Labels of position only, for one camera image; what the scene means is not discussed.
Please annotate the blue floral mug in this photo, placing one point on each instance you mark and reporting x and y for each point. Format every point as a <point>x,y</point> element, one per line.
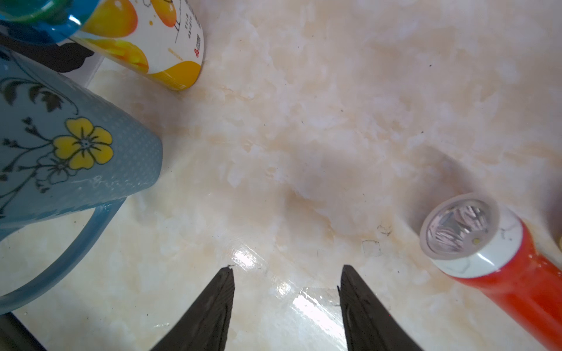
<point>65,149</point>

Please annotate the red flashlight white head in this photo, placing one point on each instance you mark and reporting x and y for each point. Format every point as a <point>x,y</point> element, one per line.
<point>481,243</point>

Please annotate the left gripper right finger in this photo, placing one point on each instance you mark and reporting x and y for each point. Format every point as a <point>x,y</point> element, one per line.
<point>367,323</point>

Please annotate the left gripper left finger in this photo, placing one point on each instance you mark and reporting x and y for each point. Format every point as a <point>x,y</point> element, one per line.
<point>205,324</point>

